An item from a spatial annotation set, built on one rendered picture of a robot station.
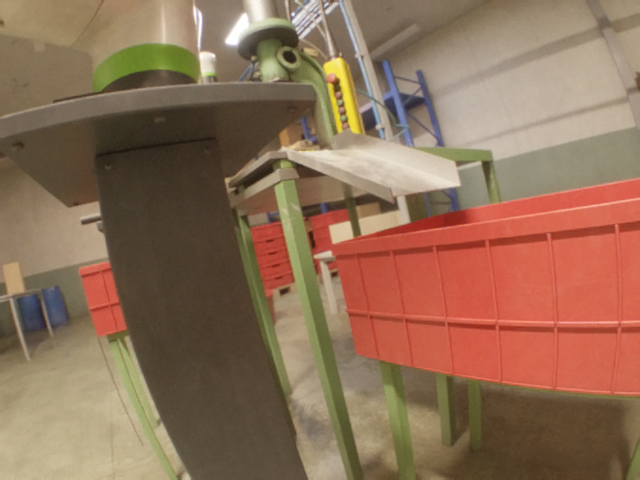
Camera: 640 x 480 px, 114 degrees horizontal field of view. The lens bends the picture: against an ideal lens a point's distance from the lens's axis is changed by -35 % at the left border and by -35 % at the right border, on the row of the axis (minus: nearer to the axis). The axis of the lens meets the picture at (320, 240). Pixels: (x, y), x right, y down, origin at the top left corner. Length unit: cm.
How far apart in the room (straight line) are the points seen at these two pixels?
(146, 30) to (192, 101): 14
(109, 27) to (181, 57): 9
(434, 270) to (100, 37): 49
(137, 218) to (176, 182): 5
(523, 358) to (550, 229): 17
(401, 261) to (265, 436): 30
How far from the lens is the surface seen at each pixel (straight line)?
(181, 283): 28
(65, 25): 37
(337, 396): 89
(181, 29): 38
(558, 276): 38
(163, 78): 33
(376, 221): 246
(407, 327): 51
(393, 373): 65
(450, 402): 106
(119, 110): 24
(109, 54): 37
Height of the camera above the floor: 80
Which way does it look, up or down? 2 degrees down
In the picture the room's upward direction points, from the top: 13 degrees counter-clockwise
